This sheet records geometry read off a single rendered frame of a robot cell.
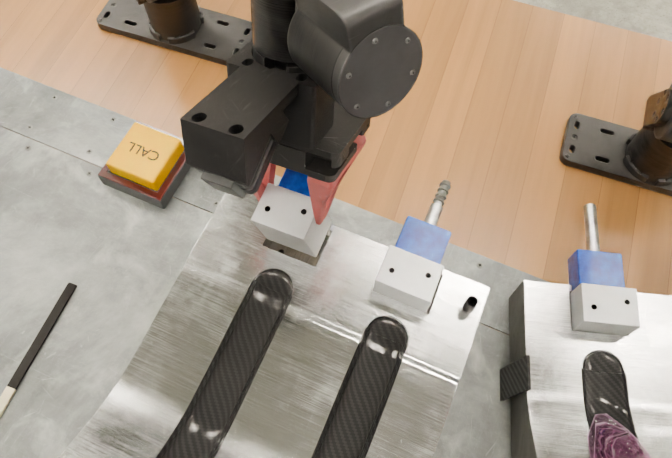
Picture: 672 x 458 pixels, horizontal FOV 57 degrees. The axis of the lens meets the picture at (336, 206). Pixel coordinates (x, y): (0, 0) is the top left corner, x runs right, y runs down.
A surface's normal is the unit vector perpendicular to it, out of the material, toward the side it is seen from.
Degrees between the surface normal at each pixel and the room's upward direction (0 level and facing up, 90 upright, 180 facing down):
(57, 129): 0
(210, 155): 70
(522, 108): 0
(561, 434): 26
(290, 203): 12
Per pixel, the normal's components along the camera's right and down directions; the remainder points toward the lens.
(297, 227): -0.16, -0.34
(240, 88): 0.05, -0.74
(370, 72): 0.52, 0.59
